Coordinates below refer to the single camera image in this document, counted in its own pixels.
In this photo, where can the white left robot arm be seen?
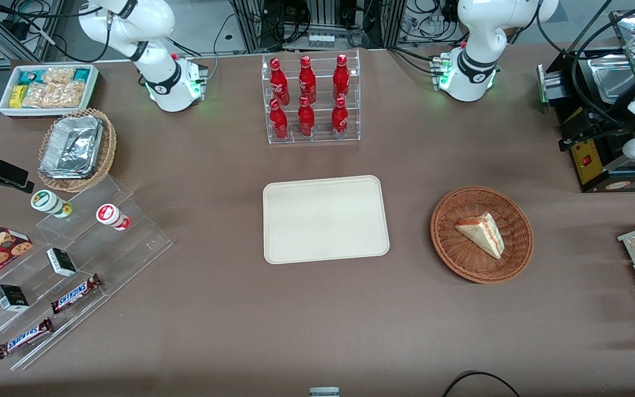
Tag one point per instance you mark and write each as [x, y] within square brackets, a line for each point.
[480, 33]

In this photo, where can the light wicker basket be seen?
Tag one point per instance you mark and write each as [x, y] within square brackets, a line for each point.
[107, 149]

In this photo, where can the beige plastic tray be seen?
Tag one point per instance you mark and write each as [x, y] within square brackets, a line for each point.
[326, 220]

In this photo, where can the brown round wicker basket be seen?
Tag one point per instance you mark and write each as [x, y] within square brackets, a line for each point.
[450, 248]

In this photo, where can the wrapped triangular sandwich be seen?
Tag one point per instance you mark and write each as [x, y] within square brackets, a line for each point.
[483, 234]

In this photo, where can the green lidded yogurt cup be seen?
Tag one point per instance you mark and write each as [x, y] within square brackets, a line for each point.
[47, 202]

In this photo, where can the stack of foil containers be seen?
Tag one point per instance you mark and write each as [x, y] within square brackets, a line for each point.
[72, 146]

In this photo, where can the white rectangular snack container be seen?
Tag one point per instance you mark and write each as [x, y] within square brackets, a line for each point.
[4, 102]

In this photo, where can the yellow snack pack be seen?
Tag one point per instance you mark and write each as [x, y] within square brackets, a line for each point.
[17, 96]

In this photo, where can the large clear cracker bag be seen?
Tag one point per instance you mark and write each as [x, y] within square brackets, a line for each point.
[53, 95]

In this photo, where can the teal snack pack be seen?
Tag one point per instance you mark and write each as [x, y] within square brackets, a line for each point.
[81, 75]
[28, 76]

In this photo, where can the small black box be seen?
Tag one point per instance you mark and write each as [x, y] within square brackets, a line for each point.
[61, 262]
[11, 298]

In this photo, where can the red lidded yogurt cup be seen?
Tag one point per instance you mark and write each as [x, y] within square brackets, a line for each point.
[109, 214]

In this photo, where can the small clear cracker bag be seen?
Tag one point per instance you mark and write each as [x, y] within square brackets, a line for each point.
[59, 75]

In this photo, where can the Snickers bar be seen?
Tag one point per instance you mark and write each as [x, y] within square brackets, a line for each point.
[75, 294]
[24, 338]

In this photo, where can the clear acrylic stair display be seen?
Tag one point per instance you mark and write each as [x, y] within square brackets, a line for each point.
[130, 248]

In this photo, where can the red cola bottle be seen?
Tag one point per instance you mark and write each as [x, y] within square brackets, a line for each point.
[339, 117]
[278, 80]
[278, 121]
[307, 80]
[306, 118]
[341, 77]

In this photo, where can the clear acrylic bottle rack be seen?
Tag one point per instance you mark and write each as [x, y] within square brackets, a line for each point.
[323, 129]

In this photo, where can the white power strip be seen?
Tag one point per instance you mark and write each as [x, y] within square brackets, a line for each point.
[321, 40]

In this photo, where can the small grey device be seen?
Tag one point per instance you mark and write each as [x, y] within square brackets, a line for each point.
[324, 392]

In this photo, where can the black sealing machine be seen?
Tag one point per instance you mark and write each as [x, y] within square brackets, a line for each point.
[576, 74]

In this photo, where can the aluminium frame rack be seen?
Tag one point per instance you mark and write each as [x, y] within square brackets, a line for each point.
[317, 14]

